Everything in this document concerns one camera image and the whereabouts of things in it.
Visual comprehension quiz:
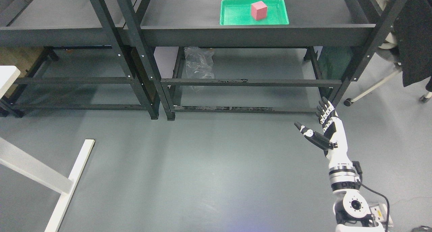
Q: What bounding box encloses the pink block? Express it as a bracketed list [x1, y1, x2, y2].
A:
[250, 1, 268, 21]

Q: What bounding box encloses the black metal shelf right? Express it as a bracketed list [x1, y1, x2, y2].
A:
[117, 0, 407, 120]

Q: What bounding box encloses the clear plastic bag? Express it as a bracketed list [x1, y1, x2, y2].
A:
[184, 46, 215, 79]

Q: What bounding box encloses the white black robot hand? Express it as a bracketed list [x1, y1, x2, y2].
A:
[294, 97, 352, 169]

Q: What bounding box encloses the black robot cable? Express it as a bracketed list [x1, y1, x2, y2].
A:
[353, 161, 390, 226]

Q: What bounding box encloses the black metal shelf left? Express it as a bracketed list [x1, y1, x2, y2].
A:
[1, 0, 160, 120]

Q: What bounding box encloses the black metal shelf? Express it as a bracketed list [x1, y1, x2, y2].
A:
[1, 0, 160, 120]
[117, 0, 407, 120]

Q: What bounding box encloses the green plastic tray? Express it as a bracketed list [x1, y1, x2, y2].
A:
[219, 0, 290, 25]

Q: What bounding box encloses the white robot forearm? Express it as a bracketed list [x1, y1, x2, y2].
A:
[329, 161, 388, 232]

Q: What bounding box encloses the black office chair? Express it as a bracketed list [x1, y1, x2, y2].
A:
[344, 0, 432, 106]

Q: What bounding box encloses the white table with leg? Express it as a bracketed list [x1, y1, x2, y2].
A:
[0, 66, 95, 232]

